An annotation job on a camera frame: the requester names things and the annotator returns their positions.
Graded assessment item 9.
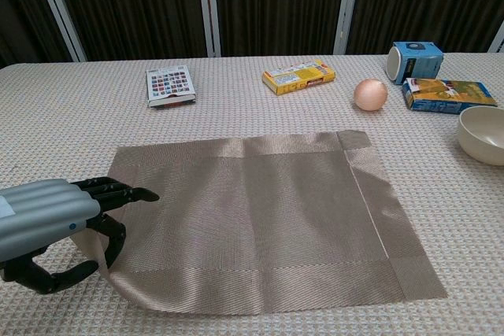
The light brown bowl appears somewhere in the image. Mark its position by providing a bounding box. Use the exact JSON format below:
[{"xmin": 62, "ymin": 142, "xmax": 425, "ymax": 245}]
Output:
[{"xmin": 457, "ymin": 105, "xmax": 504, "ymax": 167}]

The brown woven placemat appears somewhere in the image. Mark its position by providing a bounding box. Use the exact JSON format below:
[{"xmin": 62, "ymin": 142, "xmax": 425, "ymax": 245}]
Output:
[{"xmin": 97, "ymin": 130, "xmax": 449, "ymax": 316}]

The peach coloured egg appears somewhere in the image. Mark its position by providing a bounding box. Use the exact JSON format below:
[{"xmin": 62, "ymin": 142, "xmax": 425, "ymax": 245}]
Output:
[{"xmin": 353, "ymin": 78, "xmax": 389, "ymax": 112}]

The grey metal frame post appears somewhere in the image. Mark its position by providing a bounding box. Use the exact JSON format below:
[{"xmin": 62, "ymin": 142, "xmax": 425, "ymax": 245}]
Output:
[
  {"xmin": 29, "ymin": 0, "xmax": 87, "ymax": 63},
  {"xmin": 487, "ymin": 20, "xmax": 504, "ymax": 54},
  {"xmin": 195, "ymin": 0, "xmax": 221, "ymax": 57},
  {"xmin": 333, "ymin": 0, "xmax": 363, "ymax": 55}
]

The beige woven tablecloth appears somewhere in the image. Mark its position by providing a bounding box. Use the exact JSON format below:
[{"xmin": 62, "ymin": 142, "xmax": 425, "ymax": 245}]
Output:
[{"xmin": 0, "ymin": 52, "xmax": 504, "ymax": 336}]

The blue cube box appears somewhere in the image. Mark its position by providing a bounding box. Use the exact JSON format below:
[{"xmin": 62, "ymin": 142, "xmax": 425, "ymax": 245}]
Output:
[{"xmin": 386, "ymin": 41, "xmax": 445, "ymax": 86}]

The white box with coloured squares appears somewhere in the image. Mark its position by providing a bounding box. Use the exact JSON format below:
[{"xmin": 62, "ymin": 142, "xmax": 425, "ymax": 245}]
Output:
[{"xmin": 145, "ymin": 64, "xmax": 197, "ymax": 109}]

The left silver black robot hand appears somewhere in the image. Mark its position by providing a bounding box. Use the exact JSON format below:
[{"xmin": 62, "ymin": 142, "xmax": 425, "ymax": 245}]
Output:
[{"xmin": 0, "ymin": 177, "xmax": 161, "ymax": 294}]

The black pleated curtain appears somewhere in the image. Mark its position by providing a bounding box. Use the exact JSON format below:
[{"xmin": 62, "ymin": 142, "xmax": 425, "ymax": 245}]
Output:
[{"xmin": 0, "ymin": 0, "xmax": 504, "ymax": 69}]

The yellow cardboard box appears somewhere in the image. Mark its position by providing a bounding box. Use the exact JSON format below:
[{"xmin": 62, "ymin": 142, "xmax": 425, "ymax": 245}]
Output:
[{"xmin": 262, "ymin": 59, "xmax": 337, "ymax": 96}]

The blue and yellow carton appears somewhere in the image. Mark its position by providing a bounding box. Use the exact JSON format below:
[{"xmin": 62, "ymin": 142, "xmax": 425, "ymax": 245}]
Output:
[{"xmin": 401, "ymin": 77, "xmax": 498, "ymax": 116}]

